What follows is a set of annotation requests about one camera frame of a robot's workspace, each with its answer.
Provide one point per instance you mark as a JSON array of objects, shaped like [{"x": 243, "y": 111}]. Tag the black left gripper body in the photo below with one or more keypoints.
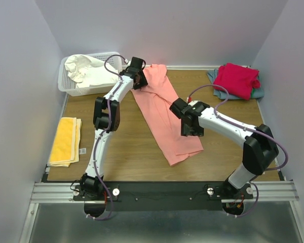
[{"x": 143, "y": 81}]

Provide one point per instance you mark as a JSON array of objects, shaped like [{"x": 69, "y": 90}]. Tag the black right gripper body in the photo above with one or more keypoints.
[{"x": 193, "y": 130}]

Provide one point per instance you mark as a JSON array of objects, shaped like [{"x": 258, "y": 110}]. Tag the pink t shirt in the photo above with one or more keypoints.
[{"x": 154, "y": 102}]

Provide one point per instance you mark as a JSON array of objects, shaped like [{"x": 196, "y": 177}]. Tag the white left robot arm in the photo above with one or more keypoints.
[{"x": 106, "y": 120}]

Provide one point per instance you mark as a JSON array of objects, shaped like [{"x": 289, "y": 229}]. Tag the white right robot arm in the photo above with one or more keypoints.
[{"x": 259, "y": 149}]

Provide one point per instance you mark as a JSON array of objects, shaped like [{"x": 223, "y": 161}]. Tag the white cloth in basket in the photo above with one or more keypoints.
[{"x": 87, "y": 71}]

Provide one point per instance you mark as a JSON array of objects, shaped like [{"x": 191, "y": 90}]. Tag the folded red t shirt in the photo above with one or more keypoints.
[{"x": 237, "y": 80}]

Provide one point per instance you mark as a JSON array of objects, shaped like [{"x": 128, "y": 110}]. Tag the white plastic basket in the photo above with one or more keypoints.
[{"x": 112, "y": 61}]

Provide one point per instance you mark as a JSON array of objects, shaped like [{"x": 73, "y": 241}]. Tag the folded green t shirt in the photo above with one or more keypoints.
[{"x": 252, "y": 93}]

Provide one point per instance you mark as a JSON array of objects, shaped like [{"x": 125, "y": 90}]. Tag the folded blue t shirt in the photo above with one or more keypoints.
[{"x": 212, "y": 75}]

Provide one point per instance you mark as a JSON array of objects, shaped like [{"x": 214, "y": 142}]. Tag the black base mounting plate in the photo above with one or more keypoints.
[{"x": 120, "y": 196}]

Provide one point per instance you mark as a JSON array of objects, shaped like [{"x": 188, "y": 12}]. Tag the folded yellow towel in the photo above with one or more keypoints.
[{"x": 65, "y": 150}]

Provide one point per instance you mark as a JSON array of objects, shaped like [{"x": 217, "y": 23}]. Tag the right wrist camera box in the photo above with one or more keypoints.
[{"x": 192, "y": 103}]

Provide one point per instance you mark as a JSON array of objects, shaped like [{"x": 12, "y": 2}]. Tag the aluminium frame rail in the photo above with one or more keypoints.
[{"x": 269, "y": 191}]

